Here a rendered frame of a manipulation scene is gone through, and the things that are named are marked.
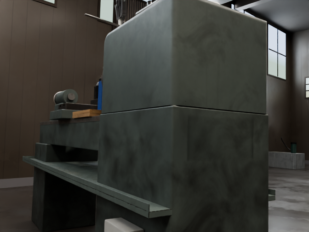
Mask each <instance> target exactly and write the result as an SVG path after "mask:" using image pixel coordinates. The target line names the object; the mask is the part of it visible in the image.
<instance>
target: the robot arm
mask: <svg viewBox="0 0 309 232"><path fill-rule="evenodd" d="M212 2H214V3H217V4H219V3H218V2H216V1H212ZM115 11H116V18H117V20H118V24H119V25H120V26H121V25H122V24H124V23H125V17H126V0H116V5H115Z"/></svg>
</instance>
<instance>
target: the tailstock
mask: <svg viewBox="0 0 309 232"><path fill-rule="evenodd" d="M53 101H54V103H55V109H54V111H56V110H58V105H59V104H64V103H74V104H75V103H76V102H77V101H78V94H77V92H76V91H75V90H73V89H67V90H65V91H62V92H58V93H56V94H55V95H54V98H53Z"/></svg>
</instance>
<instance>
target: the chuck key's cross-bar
mask: <svg viewBox="0 0 309 232"><path fill-rule="evenodd" d="M85 16H88V17H91V18H94V19H97V20H100V21H102V22H105V23H109V24H111V25H114V26H117V27H119V26H120V25H118V24H115V23H113V22H110V21H107V20H104V19H101V18H98V17H95V16H92V15H89V14H86V13H85Z"/></svg>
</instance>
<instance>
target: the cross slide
mask: <svg viewBox="0 0 309 232"><path fill-rule="evenodd" d="M61 109H65V110H88V109H92V110H97V105H90V104H74V103H64V104H59V105H58V110H61Z"/></svg>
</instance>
